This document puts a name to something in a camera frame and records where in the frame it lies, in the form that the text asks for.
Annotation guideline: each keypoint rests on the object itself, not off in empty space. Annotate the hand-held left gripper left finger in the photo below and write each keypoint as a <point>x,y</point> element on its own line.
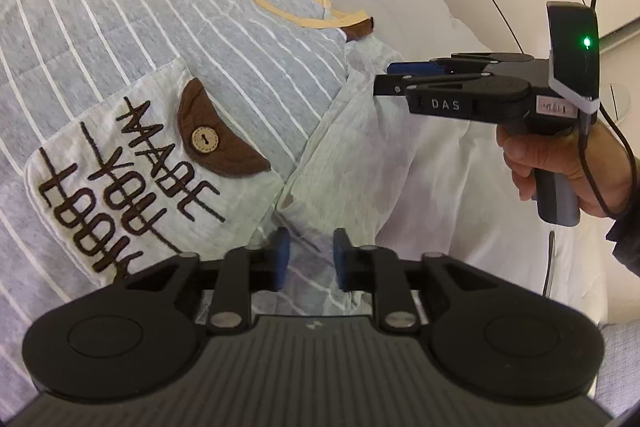
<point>281,259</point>

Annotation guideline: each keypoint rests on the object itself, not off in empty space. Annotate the grey striped shirt yellow collar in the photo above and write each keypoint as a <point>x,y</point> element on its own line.
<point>125,7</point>

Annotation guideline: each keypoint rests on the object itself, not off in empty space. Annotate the person's right hand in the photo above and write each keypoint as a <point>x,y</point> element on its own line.
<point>600,167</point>

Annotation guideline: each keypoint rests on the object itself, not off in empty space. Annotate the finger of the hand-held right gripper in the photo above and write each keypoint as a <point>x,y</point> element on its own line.
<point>395,87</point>
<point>415,68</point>

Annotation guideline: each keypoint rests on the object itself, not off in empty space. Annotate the person's right forearm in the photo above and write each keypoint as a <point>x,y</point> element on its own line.
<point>627,237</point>

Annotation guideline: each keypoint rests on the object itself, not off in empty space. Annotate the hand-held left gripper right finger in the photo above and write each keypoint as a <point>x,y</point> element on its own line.
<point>341,259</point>

